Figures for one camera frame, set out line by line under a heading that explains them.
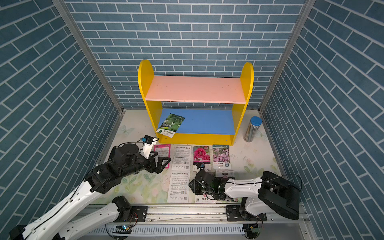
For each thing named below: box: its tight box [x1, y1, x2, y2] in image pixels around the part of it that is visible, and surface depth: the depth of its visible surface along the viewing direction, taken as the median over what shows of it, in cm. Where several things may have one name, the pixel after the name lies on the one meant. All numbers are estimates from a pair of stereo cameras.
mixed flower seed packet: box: [195, 193, 217, 204], surface depth 80 cm
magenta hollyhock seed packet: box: [192, 145, 211, 166], surface depth 98 cm
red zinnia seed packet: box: [215, 170, 235, 178], surface depth 89 cm
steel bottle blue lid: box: [243, 116, 263, 143], surface depth 95 cm
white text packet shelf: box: [167, 170, 190, 203], surface depth 84 cm
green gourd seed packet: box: [156, 113, 186, 139], surface depth 95 cm
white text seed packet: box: [171, 145, 192, 171], surface depth 96 cm
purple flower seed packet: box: [212, 145, 231, 170], surface depth 96 cm
